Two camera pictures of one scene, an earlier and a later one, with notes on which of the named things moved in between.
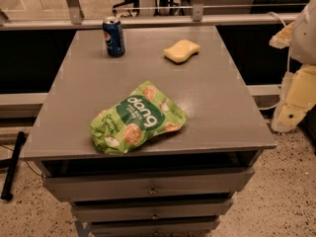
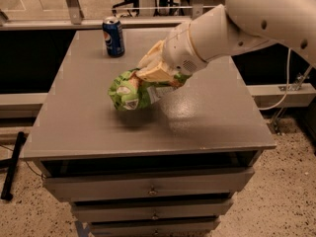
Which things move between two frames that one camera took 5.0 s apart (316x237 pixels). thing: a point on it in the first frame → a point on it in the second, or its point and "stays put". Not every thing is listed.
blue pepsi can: (114, 36) stays put
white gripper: (305, 39) → (179, 51)
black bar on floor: (6, 193) stays put
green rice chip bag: (140, 115) → (127, 92)
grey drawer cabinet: (182, 185) stays put
